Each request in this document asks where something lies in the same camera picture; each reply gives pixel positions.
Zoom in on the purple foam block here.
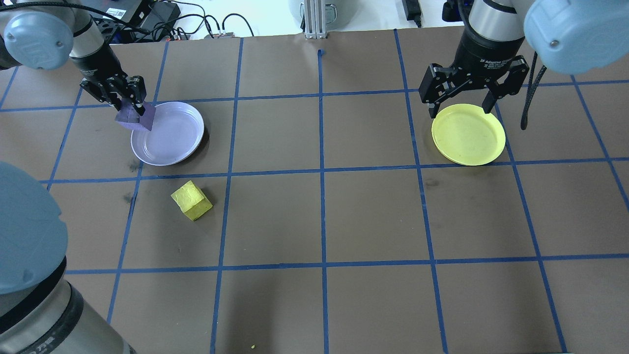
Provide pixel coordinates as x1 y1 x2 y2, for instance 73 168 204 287
115 101 156 132

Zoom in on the yellow foam block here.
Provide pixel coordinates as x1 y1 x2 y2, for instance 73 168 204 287
171 180 214 222

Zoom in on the purple plastic plate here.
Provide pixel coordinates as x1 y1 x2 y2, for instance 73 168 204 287
131 101 205 166

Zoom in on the black device with white label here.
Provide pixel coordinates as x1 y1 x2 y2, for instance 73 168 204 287
88 0 148 25

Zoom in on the black plastic device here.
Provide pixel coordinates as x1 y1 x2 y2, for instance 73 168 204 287
441 0 468 23

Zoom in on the yellow plastic plate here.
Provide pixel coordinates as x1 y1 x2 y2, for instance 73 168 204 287
431 103 506 167

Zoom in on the black power adapter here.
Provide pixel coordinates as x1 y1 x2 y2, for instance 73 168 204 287
402 0 423 28

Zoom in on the black box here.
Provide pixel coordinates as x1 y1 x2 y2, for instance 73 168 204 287
147 0 180 30

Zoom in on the aluminium extrusion post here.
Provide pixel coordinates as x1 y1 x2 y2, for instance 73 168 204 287
304 0 329 39

